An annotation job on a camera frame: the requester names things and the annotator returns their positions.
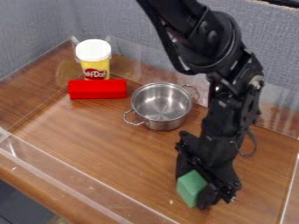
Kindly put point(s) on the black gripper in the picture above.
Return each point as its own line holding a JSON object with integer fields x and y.
{"x": 209, "y": 155}

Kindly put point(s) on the green foam block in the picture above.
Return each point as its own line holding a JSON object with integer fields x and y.
{"x": 188, "y": 187}

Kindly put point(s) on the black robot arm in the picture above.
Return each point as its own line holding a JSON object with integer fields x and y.
{"x": 201, "y": 41}

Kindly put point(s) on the small steel pot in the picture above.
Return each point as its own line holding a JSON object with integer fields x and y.
{"x": 160, "y": 105}

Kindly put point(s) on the clear acrylic table barrier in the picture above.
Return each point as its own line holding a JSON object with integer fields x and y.
{"x": 101, "y": 172}

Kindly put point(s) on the red rectangular block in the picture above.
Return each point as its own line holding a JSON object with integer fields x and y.
{"x": 96, "y": 89}

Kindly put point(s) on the yellow Play-Doh can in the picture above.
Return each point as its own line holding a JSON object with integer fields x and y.
{"x": 93, "y": 54}

